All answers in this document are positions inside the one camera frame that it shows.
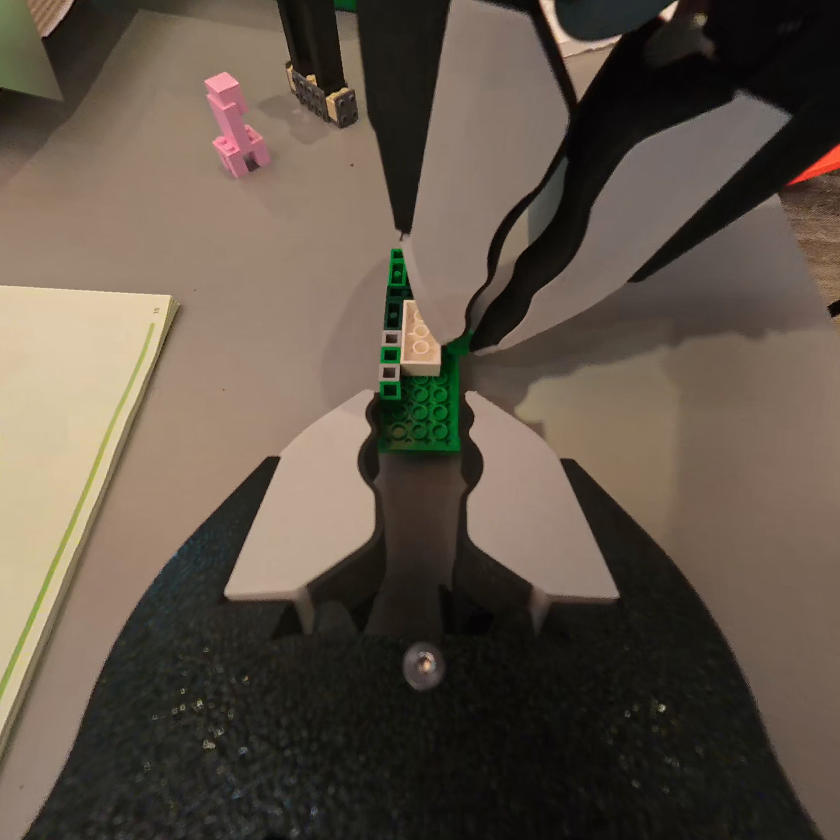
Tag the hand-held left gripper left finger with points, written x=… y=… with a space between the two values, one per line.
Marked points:
x=308 y=512

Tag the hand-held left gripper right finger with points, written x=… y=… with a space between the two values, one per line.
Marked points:
x=531 y=518

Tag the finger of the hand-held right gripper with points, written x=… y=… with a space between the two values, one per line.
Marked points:
x=656 y=216
x=485 y=131

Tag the green brick baseplate build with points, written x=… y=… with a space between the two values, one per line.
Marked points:
x=420 y=420

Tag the white brick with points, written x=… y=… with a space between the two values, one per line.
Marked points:
x=420 y=354

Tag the grey desk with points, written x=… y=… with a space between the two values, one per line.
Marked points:
x=197 y=229

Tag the orange brick separator tool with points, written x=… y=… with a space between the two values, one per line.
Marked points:
x=820 y=169

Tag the black brick tower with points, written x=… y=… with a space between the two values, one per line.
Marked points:
x=308 y=39

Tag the pink brick figure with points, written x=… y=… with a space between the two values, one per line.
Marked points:
x=229 y=141

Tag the pale green instruction booklet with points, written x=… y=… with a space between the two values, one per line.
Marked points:
x=59 y=426

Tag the cardboard toy box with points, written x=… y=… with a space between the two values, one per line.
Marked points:
x=19 y=46

